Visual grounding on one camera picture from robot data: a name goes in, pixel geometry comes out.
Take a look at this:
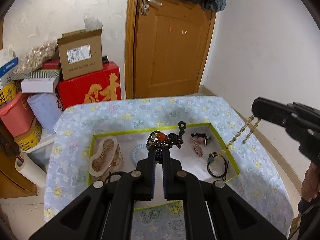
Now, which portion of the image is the small red box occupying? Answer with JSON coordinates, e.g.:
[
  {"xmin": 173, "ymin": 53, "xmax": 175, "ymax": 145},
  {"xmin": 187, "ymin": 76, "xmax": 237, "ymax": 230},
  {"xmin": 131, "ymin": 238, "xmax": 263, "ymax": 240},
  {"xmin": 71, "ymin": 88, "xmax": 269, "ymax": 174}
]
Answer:
[{"xmin": 41, "ymin": 59, "xmax": 61, "ymax": 70}]

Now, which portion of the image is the wooden door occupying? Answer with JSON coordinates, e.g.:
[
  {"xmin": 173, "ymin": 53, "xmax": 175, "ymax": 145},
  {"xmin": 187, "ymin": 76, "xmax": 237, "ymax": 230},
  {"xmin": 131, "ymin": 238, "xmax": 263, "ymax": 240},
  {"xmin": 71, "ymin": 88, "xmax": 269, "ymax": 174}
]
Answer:
[{"xmin": 124, "ymin": 0, "xmax": 216, "ymax": 99}]

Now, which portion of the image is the floral blue tablecloth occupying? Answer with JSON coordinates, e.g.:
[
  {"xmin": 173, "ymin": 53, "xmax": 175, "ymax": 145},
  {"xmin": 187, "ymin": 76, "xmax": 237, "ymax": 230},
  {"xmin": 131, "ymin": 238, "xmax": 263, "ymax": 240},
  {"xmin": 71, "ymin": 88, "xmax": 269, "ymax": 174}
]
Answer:
[{"xmin": 43, "ymin": 95, "xmax": 295, "ymax": 240}]

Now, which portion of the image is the yellow tin box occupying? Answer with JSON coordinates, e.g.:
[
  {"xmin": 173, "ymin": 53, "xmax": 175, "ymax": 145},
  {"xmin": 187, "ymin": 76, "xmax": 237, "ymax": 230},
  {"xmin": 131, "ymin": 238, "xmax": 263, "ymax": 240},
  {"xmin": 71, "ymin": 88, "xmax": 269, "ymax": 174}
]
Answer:
[{"xmin": 14, "ymin": 118, "xmax": 42, "ymax": 151}]

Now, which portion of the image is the beige translucent hair claw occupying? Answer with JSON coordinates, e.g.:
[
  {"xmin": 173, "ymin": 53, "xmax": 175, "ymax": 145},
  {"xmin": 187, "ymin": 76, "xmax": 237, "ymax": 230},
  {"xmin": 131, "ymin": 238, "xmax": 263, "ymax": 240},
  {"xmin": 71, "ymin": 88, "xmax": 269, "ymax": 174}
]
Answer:
[{"xmin": 88, "ymin": 136, "xmax": 123, "ymax": 178}]

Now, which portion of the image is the brown cardboard box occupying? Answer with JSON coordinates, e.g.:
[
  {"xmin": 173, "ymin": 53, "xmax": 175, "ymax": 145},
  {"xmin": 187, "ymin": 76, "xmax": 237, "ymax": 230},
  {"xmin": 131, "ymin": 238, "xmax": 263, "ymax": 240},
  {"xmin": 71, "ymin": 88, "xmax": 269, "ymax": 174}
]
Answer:
[{"xmin": 57, "ymin": 29, "xmax": 103, "ymax": 80}]

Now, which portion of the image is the green striped box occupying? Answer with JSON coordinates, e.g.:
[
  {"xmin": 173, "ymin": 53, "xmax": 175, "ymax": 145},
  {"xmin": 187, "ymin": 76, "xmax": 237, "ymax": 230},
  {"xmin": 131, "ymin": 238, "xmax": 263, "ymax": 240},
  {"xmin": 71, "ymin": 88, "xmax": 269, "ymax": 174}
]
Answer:
[{"xmin": 11, "ymin": 68, "xmax": 61, "ymax": 80}]

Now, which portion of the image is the light blue spiral hair tie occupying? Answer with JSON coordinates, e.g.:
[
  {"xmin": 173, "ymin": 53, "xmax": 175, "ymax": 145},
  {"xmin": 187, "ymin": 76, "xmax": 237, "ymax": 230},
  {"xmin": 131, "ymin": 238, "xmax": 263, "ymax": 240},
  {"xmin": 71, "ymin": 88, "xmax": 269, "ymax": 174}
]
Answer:
[{"xmin": 131, "ymin": 143, "xmax": 148, "ymax": 165}]

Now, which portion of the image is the lime green shallow box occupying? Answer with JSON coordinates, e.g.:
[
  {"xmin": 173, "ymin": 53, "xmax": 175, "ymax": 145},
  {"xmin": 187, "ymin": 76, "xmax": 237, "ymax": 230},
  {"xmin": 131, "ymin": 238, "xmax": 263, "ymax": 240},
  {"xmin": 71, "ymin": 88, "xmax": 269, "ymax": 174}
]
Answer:
[{"xmin": 102, "ymin": 121, "xmax": 236, "ymax": 209}]

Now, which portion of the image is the pink sparkly hair clip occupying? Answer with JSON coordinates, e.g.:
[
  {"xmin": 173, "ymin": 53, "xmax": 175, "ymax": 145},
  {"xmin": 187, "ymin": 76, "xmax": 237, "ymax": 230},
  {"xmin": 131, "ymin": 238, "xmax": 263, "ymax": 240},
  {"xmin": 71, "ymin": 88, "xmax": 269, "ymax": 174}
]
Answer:
[{"xmin": 189, "ymin": 138, "xmax": 203, "ymax": 157}]

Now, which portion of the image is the yellow patterned box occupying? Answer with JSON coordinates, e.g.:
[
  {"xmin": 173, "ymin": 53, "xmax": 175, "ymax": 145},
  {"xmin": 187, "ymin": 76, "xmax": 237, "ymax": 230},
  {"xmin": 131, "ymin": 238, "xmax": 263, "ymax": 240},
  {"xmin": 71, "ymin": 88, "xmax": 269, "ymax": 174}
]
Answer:
[{"xmin": 0, "ymin": 80, "xmax": 21, "ymax": 105}]

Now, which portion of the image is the metal door handle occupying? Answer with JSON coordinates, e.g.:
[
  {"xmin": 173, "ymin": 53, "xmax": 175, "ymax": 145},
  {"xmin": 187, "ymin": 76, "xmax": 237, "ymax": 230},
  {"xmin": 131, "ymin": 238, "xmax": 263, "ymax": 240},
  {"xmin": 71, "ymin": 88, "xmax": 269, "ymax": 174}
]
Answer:
[{"xmin": 141, "ymin": 0, "xmax": 162, "ymax": 16}]

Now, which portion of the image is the gold chain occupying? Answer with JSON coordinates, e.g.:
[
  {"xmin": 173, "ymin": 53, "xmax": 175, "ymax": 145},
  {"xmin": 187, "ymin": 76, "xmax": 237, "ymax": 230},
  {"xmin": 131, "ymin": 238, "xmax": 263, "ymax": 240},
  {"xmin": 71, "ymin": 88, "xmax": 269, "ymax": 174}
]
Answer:
[{"xmin": 217, "ymin": 114, "xmax": 262, "ymax": 158}]

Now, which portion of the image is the black hair tie with charm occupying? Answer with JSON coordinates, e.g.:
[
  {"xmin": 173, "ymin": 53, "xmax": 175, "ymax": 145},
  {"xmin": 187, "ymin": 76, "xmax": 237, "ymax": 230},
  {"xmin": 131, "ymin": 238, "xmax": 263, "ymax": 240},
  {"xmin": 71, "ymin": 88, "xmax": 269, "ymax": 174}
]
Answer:
[{"xmin": 206, "ymin": 151, "xmax": 230, "ymax": 182}]

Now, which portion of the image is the red gift box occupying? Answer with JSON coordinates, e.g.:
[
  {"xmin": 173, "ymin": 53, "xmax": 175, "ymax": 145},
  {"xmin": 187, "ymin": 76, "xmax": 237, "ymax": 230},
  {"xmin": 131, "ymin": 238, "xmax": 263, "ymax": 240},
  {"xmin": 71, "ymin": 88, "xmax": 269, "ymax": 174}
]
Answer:
[{"xmin": 57, "ymin": 61, "xmax": 121, "ymax": 108}]

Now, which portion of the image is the bag of nuts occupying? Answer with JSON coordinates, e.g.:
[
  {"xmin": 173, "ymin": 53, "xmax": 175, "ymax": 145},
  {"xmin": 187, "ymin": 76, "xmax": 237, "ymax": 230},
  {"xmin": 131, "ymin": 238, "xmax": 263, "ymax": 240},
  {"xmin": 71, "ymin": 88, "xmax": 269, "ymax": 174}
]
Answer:
[{"xmin": 15, "ymin": 40, "xmax": 57, "ymax": 74}]

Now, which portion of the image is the white flat box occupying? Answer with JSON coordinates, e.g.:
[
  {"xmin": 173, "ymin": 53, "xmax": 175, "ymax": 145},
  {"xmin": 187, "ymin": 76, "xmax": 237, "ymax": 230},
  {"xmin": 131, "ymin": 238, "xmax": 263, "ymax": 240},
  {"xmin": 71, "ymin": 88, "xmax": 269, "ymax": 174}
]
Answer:
[{"xmin": 21, "ymin": 77, "xmax": 59, "ymax": 93}]

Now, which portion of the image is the light blue cylindrical tin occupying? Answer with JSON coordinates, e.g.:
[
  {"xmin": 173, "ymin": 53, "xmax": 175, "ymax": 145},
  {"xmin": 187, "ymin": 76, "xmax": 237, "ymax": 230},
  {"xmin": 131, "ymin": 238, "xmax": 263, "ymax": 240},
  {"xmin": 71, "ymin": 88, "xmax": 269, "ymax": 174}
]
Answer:
[{"xmin": 27, "ymin": 93, "xmax": 63, "ymax": 134}]

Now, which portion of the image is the white blue carton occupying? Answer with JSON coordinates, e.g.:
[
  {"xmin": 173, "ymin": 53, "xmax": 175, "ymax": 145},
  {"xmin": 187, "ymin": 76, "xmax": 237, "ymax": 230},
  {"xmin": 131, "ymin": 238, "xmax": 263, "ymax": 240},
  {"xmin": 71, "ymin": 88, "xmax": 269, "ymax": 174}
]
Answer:
[{"xmin": 0, "ymin": 47, "xmax": 18, "ymax": 89}]

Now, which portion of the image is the pink plastic bin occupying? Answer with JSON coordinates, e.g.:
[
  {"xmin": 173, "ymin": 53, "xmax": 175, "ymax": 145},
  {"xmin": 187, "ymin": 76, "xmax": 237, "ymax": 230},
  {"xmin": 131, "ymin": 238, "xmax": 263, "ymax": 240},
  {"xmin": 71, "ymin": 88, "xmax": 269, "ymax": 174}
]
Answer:
[{"xmin": 0, "ymin": 92, "xmax": 35, "ymax": 137}]

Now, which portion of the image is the person right hand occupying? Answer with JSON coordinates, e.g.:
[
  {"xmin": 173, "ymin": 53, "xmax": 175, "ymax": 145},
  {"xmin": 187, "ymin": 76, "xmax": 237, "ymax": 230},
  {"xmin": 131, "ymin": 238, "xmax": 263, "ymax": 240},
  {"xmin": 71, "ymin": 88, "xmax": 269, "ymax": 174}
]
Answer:
[{"xmin": 301, "ymin": 163, "xmax": 319, "ymax": 202}]

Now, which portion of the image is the white paper roll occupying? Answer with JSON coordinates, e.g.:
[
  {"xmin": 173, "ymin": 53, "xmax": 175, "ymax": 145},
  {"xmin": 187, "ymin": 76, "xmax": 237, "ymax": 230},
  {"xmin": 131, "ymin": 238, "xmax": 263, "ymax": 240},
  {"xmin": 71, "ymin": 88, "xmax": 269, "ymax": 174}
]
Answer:
[{"xmin": 15, "ymin": 152, "xmax": 47, "ymax": 188}]

